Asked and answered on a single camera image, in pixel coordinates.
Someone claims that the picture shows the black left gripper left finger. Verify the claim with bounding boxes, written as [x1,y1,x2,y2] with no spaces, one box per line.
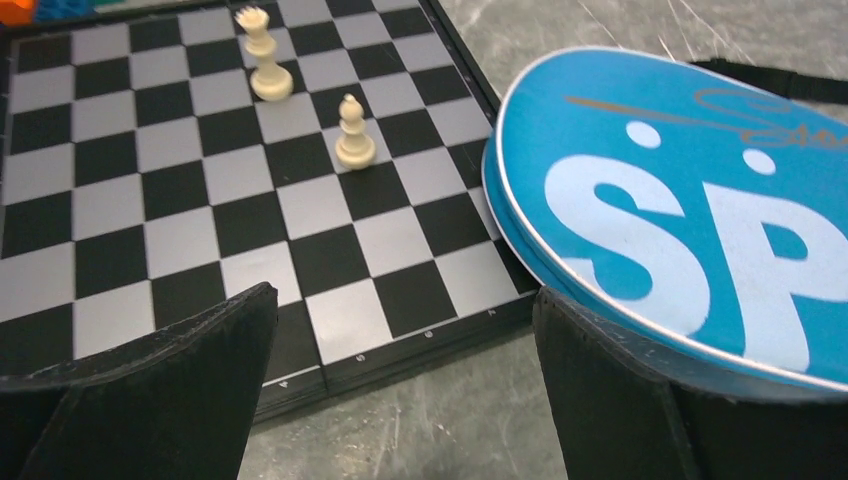
[1,282,278,479]

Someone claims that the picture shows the cream chess pawn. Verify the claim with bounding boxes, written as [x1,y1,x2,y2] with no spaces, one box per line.
[234,6,294,101]
[335,93,376,170]

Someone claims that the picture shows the blue racket cover bag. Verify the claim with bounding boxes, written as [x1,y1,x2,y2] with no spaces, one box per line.
[482,46,847,392]

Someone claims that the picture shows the black white chessboard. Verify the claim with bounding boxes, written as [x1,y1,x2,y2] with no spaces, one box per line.
[1,1,536,416]

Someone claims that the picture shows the teal toy block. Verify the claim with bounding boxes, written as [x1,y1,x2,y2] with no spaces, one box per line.
[33,0,96,23]

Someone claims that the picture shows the cream chess pawn bottom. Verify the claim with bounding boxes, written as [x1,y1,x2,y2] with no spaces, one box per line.
[335,93,376,170]

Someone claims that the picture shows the orange horseshoe magnet toy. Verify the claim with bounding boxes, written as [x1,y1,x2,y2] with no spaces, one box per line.
[0,0,37,27]

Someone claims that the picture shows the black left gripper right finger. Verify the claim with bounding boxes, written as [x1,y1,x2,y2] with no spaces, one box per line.
[533,287,847,479]

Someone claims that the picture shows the cream chess pawn middle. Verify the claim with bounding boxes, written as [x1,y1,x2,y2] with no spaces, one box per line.
[234,6,294,101]

